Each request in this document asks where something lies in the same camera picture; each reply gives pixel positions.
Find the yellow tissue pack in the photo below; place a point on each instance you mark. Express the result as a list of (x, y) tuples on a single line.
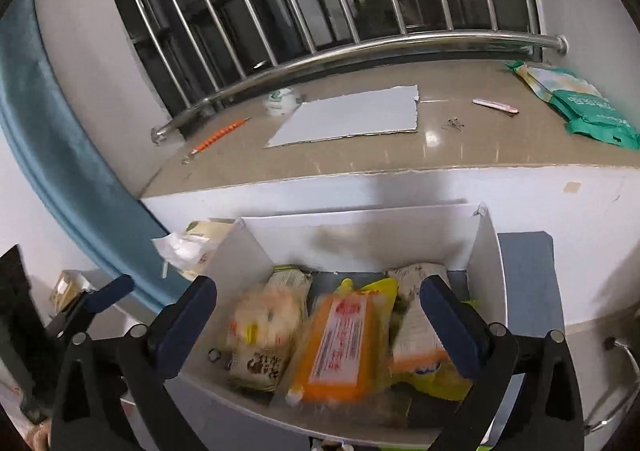
[(192, 243)]

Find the clear tape roll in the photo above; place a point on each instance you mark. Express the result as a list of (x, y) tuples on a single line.
[(281, 102)]

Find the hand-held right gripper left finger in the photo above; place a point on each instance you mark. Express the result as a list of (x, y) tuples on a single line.
[(182, 331)]

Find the white cardboard box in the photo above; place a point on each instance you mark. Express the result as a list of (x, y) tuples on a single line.
[(380, 236)]

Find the grey cardboard sheet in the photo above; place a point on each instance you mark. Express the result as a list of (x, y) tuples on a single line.
[(350, 116)]

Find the orange pencil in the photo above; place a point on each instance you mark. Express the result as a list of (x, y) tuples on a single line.
[(220, 135)]

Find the white chair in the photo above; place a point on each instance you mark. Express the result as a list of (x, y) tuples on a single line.
[(620, 344)]

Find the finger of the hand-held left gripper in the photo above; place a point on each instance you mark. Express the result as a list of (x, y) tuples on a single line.
[(112, 292)]

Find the round cookie packet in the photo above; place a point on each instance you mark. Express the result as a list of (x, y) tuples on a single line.
[(262, 336)]

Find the small cardboard box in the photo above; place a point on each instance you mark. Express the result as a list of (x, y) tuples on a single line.
[(70, 288)]

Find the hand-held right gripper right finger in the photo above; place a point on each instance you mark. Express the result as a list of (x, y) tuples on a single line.
[(452, 331)]

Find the orange snack packet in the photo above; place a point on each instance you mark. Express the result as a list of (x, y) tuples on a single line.
[(340, 346)]

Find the white printed snack packet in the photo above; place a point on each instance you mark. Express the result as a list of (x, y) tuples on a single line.
[(417, 321)]

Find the blue curtain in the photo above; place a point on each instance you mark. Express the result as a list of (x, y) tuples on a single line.
[(60, 141)]

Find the green wet wipes pack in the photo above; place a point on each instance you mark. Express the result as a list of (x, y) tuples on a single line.
[(585, 106)]

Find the steel window grille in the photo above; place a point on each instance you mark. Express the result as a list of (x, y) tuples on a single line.
[(350, 48)]

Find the small nail file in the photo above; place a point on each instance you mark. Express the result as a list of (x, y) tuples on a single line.
[(495, 105)]

